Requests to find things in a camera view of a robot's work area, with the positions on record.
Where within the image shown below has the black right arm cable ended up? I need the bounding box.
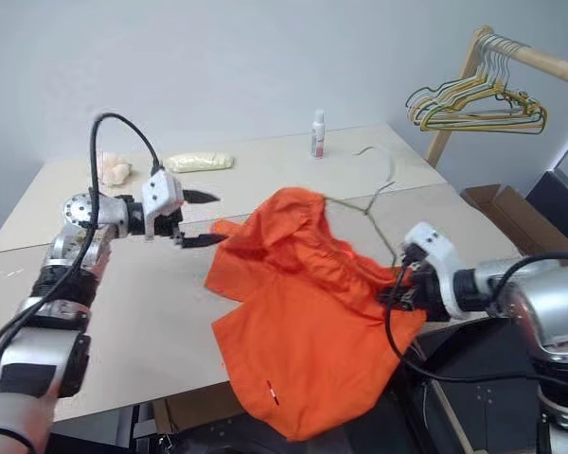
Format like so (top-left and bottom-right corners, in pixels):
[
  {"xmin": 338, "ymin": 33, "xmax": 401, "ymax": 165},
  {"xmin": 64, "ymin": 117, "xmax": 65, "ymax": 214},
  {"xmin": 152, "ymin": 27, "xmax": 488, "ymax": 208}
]
[{"xmin": 384, "ymin": 241, "xmax": 568, "ymax": 385}]

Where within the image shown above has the orange shirt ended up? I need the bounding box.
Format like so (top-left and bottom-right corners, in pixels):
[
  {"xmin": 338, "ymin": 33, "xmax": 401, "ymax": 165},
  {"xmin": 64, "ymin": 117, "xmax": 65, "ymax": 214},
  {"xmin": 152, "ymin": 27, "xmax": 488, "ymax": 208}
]
[{"xmin": 203, "ymin": 186, "xmax": 427, "ymax": 444}]

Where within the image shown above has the black case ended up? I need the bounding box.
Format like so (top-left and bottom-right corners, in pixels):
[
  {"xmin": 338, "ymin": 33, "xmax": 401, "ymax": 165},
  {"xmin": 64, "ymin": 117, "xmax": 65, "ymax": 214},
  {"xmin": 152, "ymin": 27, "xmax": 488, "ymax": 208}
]
[{"xmin": 524, "ymin": 169, "xmax": 568, "ymax": 259}]

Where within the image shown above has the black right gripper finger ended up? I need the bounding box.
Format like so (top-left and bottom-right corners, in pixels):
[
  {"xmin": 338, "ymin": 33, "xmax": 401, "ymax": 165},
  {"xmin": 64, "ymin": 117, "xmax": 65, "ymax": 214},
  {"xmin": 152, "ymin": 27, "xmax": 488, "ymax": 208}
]
[{"xmin": 377, "ymin": 288, "xmax": 411, "ymax": 311}]

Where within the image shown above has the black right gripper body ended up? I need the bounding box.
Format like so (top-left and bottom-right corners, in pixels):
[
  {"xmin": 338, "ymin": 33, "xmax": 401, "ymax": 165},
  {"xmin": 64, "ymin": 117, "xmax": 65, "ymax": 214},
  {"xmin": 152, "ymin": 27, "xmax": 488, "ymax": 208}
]
[{"xmin": 388, "ymin": 259, "xmax": 450, "ymax": 323}]

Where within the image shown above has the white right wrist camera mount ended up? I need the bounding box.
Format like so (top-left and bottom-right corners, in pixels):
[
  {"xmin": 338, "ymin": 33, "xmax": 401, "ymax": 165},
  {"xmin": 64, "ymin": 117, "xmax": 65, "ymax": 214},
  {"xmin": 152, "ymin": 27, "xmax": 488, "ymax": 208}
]
[{"xmin": 403, "ymin": 221, "xmax": 461, "ymax": 318}]

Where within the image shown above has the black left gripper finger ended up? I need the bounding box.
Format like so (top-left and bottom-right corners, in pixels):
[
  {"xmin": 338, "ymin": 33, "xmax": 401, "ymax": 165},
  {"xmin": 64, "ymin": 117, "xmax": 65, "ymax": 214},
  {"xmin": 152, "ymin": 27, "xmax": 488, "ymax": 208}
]
[
  {"xmin": 183, "ymin": 188, "xmax": 222, "ymax": 206},
  {"xmin": 176, "ymin": 232, "xmax": 229, "ymax": 251}
]

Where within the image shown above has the wooden clothes rack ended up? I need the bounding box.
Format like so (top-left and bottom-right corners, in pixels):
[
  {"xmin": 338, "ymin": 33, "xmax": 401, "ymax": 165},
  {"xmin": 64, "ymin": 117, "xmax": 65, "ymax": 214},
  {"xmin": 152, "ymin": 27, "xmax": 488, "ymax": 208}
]
[{"xmin": 425, "ymin": 26, "xmax": 568, "ymax": 169}]

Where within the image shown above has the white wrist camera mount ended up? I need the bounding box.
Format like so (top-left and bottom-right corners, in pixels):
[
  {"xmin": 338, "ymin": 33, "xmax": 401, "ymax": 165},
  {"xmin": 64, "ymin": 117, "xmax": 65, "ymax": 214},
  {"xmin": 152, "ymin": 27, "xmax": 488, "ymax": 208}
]
[
  {"xmin": 140, "ymin": 170, "xmax": 185, "ymax": 242},
  {"xmin": 403, "ymin": 221, "xmax": 461, "ymax": 318}
]

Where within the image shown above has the cream plastic-wrapped packet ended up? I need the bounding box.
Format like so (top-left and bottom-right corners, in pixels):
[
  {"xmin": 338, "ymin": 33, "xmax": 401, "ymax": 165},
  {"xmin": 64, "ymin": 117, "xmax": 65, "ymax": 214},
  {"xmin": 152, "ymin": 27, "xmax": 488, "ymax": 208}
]
[{"xmin": 163, "ymin": 149, "xmax": 238, "ymax": 174}]

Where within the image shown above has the yellow wire hanger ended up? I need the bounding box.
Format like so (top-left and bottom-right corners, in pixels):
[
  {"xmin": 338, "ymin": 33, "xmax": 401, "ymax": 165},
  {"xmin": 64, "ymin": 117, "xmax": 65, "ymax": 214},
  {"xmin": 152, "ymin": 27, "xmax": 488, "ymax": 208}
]
[{"xmin": 418, "ymin": 36, "xmax": 549, "ymax": 135}]

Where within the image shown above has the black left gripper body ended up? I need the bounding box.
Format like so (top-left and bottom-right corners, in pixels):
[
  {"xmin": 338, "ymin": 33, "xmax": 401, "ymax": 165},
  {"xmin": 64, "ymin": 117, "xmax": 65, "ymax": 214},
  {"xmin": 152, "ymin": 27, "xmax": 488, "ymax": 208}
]
[{"xmin": 147, "ymin": 210, "xmax": 186, "ymax": 248}]

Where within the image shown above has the black equipment base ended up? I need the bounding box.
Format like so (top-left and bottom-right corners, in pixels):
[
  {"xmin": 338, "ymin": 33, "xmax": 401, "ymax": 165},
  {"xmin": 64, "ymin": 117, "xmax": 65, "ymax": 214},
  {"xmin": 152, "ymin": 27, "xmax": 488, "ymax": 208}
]
[{"xmin": 340, "ymin": 325, "xmax": 550, "ymax": 454}]

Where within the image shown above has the olive wire hanger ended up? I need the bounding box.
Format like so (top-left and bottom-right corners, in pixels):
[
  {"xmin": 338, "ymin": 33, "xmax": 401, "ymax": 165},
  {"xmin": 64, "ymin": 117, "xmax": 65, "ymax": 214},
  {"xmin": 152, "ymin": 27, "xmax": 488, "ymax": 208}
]
[{"xmin": 321, "ymin": 144, "xmax": 406, "ymax": 271}]

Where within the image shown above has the peach crumpled cloth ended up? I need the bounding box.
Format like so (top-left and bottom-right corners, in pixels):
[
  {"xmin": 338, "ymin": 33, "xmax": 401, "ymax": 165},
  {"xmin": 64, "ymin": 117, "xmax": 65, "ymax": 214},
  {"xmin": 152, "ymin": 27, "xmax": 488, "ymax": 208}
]
[{"xmin": 101, "ymin": 150, "xmax": 134, "ymax": 186}]

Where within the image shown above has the white spray bottle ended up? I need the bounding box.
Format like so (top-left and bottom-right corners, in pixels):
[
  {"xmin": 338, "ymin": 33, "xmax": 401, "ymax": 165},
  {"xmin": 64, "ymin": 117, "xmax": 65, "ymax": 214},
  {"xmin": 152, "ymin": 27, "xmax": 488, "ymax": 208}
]
[{"xmin": 309, "ymin": 109, "xmax": 327, "ymax": 161}]

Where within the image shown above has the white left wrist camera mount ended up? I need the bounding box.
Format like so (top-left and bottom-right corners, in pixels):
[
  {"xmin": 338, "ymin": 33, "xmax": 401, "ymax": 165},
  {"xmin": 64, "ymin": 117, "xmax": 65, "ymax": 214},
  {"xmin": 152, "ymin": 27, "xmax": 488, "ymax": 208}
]
[{"xmin": 140, "ymin": 170, "xmax": 185, "ymax": 242}]

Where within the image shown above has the brown cardboard box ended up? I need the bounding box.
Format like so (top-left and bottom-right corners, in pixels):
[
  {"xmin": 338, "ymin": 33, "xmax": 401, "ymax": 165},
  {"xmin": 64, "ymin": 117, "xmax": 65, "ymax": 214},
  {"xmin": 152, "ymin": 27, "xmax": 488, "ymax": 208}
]
[{"xmin": 461, "ymin": 183, "xmax": 568, "ymax": 259}]

